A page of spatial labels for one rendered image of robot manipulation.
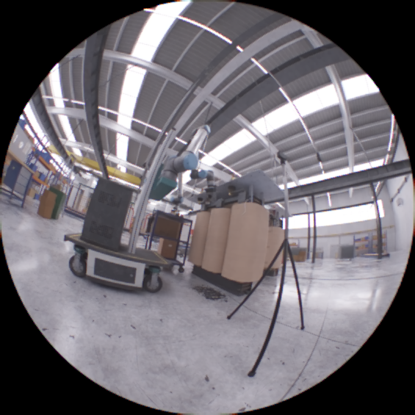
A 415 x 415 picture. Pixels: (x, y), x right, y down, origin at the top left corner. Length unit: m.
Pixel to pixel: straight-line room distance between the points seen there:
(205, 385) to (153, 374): 0.18
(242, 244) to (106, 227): 1.27
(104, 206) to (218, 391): 1.24
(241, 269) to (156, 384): 1.23
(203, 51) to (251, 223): 9.56
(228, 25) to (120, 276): 10.16
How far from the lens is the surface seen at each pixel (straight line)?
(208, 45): 9.68
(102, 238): 1.11
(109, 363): 0.64
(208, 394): 0.60
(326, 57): 4.85
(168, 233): 2.10
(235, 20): 9.71
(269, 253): 3.04
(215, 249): 1.71
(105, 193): 1.13
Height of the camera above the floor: 0.54
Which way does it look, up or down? 17 degrees up
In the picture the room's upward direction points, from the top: 10 degrees clockwise
